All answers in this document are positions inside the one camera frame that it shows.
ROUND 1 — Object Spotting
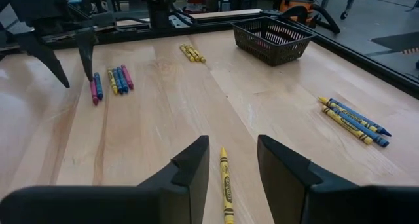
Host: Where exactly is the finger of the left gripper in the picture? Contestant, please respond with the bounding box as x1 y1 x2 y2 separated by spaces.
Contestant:
16 33 71 89
75 29 99 81

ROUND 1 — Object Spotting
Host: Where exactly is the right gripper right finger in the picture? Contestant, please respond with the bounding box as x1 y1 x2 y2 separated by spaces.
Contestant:
257 134 419 224

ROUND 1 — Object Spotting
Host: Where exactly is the black mat with orange stripes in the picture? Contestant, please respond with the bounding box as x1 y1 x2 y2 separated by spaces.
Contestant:
371 31 419 56

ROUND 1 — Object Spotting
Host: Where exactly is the orange shop vacuum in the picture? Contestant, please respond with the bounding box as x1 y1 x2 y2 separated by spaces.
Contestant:
277 0 342 35

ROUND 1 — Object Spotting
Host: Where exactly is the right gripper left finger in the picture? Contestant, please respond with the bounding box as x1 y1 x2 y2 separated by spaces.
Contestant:
0 135 210 224

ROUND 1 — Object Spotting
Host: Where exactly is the pink crayon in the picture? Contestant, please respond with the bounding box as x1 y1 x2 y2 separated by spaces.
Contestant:
90 79 100 106
120 64 135 90

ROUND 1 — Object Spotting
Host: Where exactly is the black plastic mesh basket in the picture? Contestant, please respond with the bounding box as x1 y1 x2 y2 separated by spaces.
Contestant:
232 16 317 67

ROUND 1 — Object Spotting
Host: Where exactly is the black metal table frame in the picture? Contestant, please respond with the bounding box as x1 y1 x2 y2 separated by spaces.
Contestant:
0 7 419 100

